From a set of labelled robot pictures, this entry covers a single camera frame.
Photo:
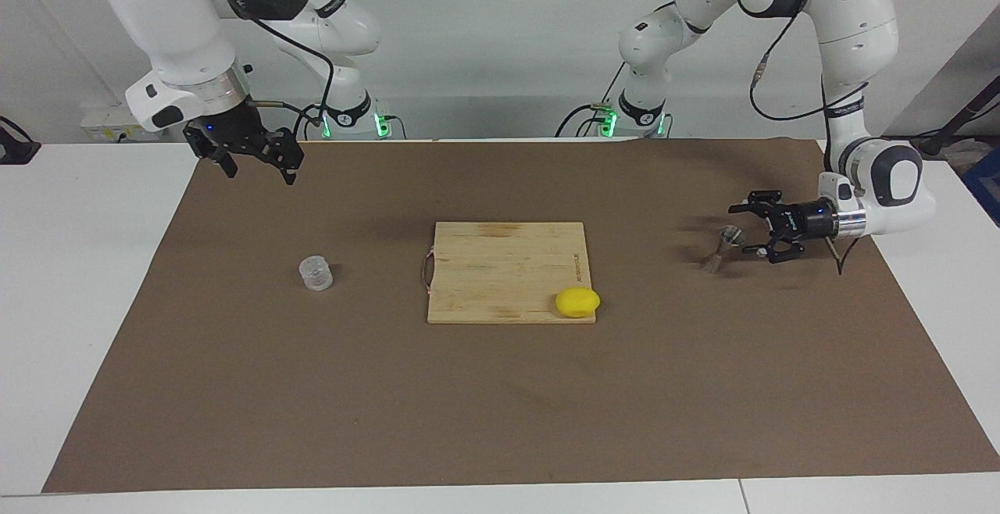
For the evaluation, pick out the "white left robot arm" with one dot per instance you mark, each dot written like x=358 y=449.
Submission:
x=851 y=14

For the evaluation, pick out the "black table clamp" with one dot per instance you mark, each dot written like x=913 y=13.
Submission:
x=16 y=151

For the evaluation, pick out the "white power strip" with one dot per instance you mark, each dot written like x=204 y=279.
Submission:
x=101 y=119

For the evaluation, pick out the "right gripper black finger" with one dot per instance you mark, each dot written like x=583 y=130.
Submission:
x=287 y=155
x=226 y=164

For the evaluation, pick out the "steel double jigger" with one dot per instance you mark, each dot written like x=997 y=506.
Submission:
x=712 y=264

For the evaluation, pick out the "small clear plastic cup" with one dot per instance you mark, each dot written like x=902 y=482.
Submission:
x=316 y=273

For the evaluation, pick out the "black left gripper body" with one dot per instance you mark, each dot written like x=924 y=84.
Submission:
x=808 y=221

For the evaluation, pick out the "black stand leg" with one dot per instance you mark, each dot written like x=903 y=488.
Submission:
x=937 y=143

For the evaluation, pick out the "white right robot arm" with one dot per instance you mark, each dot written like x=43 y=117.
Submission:
x=172 y=22

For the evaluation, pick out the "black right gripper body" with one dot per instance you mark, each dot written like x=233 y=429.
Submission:
x=230 y=130

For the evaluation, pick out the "large brown table mat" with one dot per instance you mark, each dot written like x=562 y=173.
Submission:
x=500 y=405

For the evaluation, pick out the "blue box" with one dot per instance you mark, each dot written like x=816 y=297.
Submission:
x=986 y=182

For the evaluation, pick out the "yellow lemon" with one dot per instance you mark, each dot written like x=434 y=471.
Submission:
x=578 y=302

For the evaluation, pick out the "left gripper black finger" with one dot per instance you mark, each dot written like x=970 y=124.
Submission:
x=764 y=203
x=781 y=250

